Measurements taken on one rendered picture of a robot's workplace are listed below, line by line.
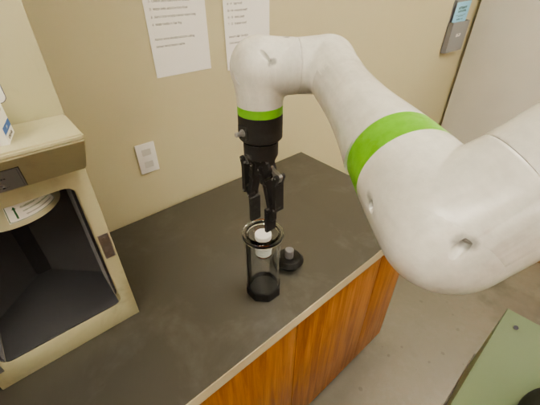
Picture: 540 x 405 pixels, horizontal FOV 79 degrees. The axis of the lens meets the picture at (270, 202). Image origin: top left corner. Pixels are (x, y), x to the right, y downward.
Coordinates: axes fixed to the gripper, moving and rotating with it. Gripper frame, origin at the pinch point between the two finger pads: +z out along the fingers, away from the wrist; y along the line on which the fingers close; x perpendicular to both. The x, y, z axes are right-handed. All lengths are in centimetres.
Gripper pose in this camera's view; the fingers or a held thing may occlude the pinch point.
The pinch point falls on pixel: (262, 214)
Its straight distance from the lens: 81.0
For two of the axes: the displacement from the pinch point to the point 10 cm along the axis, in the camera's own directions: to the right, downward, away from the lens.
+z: 0.0, 8.1, 5.8
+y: 6.5, 4.4, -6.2
